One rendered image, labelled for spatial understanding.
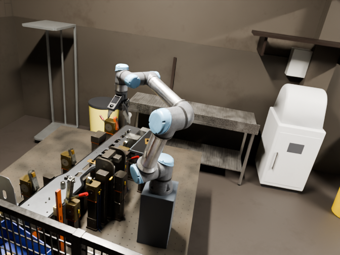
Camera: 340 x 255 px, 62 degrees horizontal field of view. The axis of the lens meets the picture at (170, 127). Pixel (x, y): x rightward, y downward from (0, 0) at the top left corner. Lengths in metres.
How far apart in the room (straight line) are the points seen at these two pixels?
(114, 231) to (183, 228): 0.49
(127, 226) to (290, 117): 2.39
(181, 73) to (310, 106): 1.75
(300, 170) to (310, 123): 0.62
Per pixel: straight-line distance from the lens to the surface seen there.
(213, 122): 3.44
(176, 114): 1.29
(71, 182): 1.67
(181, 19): 4.04
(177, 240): 2.05
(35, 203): 1.88
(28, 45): 4.98
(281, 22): 4.07
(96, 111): 3.97
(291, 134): 3.67
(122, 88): 1.67
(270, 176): 3.92
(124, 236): 2.04
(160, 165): 1.62
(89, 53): 4.49
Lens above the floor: 2.20
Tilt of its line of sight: 26 degrees down
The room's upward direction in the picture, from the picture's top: 8 degrees clockwise
